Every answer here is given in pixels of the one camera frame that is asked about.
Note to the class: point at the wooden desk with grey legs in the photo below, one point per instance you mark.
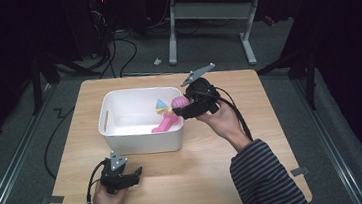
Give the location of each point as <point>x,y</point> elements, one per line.
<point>210,10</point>

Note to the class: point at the small white floor scrap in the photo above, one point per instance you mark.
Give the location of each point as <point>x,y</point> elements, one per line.
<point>157,61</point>

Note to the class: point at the grey tape strip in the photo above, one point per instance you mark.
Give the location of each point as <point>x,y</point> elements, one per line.
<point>299,171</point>
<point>55,199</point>

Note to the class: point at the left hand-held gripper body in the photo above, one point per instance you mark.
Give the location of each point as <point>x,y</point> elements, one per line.
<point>116,178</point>

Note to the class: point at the small red object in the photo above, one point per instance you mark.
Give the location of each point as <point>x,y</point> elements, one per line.
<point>268,20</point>

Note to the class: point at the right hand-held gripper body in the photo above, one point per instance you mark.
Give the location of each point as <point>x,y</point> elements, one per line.
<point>203,94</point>

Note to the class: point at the white plastic bin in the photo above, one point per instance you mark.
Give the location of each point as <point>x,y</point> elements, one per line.
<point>126,114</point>

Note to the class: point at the metal floor rail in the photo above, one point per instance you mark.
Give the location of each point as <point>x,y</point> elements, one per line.
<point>16,154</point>
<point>330,141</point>

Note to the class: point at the black metal stand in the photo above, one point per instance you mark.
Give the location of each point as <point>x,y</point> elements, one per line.
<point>310,83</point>
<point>36,89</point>

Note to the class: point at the person's right hand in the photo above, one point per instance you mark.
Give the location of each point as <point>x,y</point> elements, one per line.
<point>224,124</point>

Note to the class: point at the dark computer tower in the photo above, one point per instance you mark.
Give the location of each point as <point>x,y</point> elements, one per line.
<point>99,19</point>

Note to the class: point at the pink bone chew toy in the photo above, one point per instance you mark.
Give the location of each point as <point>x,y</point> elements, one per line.
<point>164,123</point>

